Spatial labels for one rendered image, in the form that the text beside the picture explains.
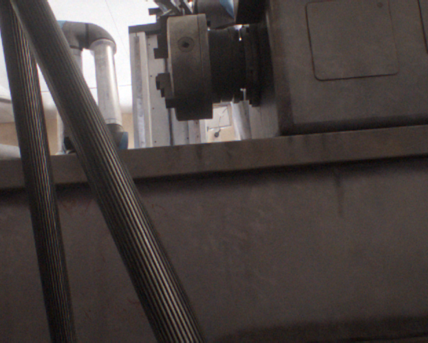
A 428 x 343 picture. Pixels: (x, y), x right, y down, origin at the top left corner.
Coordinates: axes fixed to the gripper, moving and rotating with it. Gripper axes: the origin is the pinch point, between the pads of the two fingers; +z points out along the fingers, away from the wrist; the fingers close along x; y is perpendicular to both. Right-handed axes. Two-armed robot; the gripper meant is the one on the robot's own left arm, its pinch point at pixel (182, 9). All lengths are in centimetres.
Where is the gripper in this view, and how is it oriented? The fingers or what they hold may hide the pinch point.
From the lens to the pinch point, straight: 140.0
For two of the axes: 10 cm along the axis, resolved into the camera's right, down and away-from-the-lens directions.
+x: 8.5, -4.0, -3.5
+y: 0.4, 7.0, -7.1
